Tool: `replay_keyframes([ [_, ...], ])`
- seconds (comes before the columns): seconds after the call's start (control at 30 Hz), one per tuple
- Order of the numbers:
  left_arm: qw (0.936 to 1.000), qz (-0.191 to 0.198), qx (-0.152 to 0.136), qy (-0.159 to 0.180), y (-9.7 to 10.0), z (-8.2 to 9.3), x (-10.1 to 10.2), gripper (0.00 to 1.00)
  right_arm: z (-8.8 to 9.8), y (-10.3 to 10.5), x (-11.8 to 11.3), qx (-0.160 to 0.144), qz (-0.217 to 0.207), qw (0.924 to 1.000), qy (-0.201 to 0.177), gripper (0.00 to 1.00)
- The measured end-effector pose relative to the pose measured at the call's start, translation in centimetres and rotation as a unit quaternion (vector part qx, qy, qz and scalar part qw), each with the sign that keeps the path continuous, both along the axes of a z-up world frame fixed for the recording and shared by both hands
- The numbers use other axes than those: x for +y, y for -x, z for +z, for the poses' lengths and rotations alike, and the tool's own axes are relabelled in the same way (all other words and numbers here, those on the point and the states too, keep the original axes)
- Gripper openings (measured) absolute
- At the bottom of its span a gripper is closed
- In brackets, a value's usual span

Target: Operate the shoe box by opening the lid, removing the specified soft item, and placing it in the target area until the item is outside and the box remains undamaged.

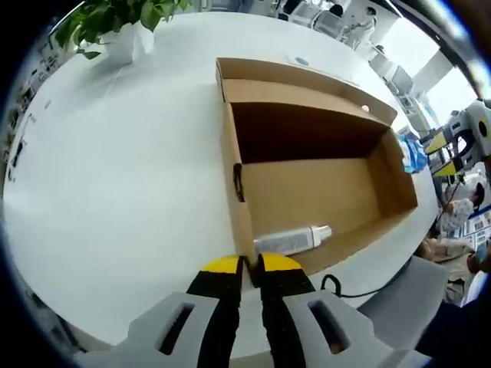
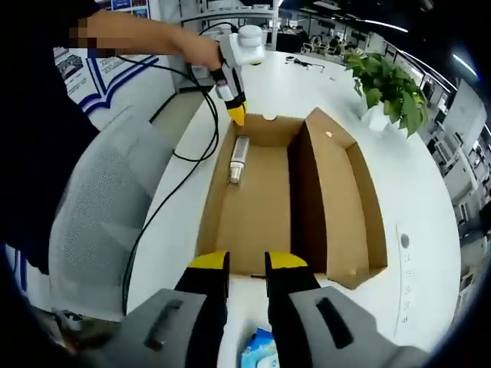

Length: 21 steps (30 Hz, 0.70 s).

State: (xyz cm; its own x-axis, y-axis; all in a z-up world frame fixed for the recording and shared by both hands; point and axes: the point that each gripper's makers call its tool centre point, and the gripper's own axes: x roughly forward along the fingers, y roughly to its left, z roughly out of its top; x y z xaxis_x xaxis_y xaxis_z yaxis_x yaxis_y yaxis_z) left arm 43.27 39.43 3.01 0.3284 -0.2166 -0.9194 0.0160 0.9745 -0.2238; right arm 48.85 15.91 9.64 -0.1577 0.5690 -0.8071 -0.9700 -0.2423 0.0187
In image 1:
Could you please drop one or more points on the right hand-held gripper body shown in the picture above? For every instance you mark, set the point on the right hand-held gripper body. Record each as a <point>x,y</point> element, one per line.
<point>473,115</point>

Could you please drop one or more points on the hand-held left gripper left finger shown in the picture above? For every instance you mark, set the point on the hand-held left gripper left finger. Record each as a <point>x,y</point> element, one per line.
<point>220,306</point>

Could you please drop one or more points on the white tube with red cap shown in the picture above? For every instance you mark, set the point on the white tube with red cap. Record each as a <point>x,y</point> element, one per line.
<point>284,241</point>

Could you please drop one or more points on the green plant in white pot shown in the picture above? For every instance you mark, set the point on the green plant in white pot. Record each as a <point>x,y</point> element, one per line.
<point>126,38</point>

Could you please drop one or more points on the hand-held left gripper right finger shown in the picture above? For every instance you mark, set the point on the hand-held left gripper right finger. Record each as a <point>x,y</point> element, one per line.
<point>274,306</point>

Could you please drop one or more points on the blue soft wipes packet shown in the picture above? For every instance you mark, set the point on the blue soft wipes packet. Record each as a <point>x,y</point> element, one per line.
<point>416,161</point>

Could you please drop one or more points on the brown cardboard shoe box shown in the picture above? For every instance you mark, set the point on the brown cardboard shoe box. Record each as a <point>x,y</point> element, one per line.
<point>307,184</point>

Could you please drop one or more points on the blue soft tissue pack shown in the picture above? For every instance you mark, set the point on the blue soft tissue pack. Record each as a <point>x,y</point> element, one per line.
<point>406,142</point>

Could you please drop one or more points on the white office chair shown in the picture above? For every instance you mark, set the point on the white office chair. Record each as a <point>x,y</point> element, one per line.
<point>328,23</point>

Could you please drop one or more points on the person's dark blue clothing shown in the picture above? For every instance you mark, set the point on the person's dark blue clothing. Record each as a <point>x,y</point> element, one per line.
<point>460,329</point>

